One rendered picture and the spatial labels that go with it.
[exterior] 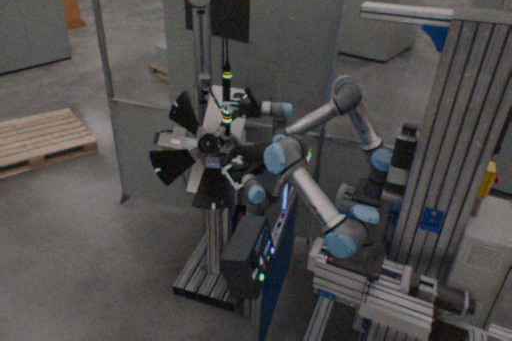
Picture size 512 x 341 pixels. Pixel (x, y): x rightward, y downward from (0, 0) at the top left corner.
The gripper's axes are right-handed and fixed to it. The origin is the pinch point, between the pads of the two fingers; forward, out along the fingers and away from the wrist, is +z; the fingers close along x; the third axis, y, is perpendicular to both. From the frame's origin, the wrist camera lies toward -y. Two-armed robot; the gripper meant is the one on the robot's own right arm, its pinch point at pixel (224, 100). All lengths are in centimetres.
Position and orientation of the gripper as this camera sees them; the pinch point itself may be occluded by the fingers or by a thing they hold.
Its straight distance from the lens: 213.7
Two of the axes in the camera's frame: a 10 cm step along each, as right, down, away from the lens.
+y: -0.4, 8.7, 4.9
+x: 1.4, -4.8, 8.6
